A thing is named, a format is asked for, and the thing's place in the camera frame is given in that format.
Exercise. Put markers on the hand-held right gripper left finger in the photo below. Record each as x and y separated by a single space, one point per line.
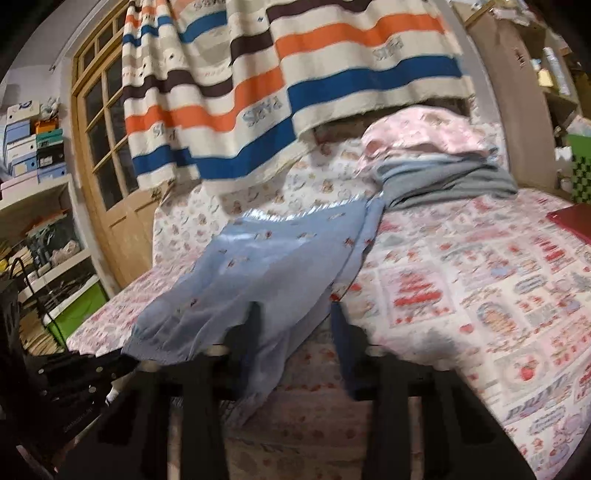
238 369

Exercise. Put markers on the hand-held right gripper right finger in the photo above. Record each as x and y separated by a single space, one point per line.
344 350

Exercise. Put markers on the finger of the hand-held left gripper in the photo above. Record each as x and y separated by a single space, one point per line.
87 371

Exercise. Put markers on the light blue printed pants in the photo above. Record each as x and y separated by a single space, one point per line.
258 258

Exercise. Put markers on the green storage bin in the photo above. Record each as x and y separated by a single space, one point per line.
76 311

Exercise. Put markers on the printed bed sheet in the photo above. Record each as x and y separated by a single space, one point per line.
461 286

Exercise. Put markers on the white shelving unit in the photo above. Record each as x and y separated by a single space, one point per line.
41 212

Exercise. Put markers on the grey cloth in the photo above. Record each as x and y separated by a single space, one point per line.
452 184

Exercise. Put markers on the light blue folded cloth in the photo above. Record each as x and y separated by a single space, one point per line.
415 164

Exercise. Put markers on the wooden door with glass panes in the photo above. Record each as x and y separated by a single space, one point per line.
104 152

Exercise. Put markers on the stack of shoe boxes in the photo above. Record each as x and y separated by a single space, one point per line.
32 147

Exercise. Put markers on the pink printed cloth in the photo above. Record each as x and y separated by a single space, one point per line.
425 131

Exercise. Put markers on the red book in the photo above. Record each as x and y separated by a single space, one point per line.
572 221

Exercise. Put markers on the striped curtain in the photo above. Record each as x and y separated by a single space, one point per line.
277 92

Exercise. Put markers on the green checkered bag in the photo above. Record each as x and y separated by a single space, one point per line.
581 170

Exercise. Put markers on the wooden shelf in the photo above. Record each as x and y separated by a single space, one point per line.
554 55

